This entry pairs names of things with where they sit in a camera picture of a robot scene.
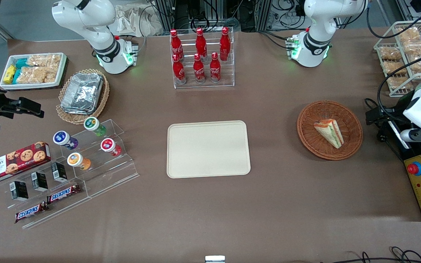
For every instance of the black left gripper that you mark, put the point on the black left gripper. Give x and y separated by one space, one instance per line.
399 107

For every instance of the triangular sandwich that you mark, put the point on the triangular sandwich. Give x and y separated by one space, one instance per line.
330 132

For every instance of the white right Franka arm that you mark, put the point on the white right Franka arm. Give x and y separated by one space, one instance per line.
104 54

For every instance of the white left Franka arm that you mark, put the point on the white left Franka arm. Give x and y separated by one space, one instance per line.
316 44

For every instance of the white rectangular snack tray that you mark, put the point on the white rectangular snack tray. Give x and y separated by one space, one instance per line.
62 73

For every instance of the dark brown wicker basket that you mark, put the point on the dark brown wicker basket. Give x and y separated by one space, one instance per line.
313 138

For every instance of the light tan wicker basket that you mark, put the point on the light tan wicker basket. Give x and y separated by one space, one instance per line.
102 98

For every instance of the beige plastic tray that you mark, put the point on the beige plastic tray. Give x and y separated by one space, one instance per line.
208 149

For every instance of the clear rice cracker packet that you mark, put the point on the clear rice cracker packet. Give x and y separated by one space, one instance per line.
31 75
44 60

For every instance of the yellow snack pack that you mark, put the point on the yellow snack pack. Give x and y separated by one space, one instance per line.
9 74

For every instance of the teal snack pack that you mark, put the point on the teal snack pack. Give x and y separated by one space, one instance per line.
21 64

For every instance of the purple yogurt cup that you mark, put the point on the purple yogurt cup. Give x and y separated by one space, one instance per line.
62 138

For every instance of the black countertop appliance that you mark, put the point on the black countertop appliance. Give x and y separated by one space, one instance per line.
411 149

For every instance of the red Walkers cookie box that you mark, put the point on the red Walkers cookie box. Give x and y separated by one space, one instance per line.
13 162

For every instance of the stack of foil trays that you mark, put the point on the stack of foil trays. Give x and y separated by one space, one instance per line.
82 93

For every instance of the green yogurt cup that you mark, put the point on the green yogurt cup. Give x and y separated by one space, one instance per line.
93 124

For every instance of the orange yogurt cup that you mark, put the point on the orange yogurt cup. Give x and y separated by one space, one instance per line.
76 159

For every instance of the small black box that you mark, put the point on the small black box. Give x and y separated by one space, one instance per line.
59 172
40 181
19 190

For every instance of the red yogurt cup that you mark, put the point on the red yogurt cup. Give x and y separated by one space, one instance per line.
108 145

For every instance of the Snickers chocolate bar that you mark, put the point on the Snickers chocolate bar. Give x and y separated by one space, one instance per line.
63 193
31 212

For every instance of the clear acrylic snack riser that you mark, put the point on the clear acrylic snack riser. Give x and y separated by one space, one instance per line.
68 206

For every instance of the clear acrylic cup riser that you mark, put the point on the clear acrylic cup riser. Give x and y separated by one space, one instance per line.
119 171

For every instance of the beige cloth bag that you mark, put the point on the beige cloth bag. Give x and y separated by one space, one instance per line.
130 22

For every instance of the red cola bottle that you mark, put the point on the red cola bottle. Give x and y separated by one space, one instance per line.
178 71
215 70
176 45
198 71
224 44
200 44

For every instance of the clear acrylic bottle rack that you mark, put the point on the clear acrylic bottle rack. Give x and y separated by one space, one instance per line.
228 73

